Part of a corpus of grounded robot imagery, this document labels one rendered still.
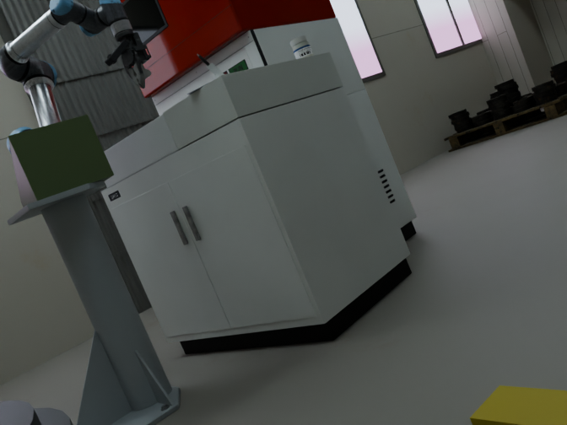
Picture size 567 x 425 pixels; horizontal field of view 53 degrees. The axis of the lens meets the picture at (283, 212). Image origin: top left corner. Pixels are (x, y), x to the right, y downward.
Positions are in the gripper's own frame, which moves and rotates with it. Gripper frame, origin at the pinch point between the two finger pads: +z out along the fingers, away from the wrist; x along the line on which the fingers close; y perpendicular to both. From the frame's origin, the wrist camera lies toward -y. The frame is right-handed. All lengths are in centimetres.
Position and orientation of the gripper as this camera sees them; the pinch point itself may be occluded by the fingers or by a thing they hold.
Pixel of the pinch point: (141, 85)
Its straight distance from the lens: 228.6
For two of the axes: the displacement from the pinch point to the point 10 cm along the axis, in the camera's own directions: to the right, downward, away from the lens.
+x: -6.9, 2.2, 6.9
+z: 3.8, 9.2, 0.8
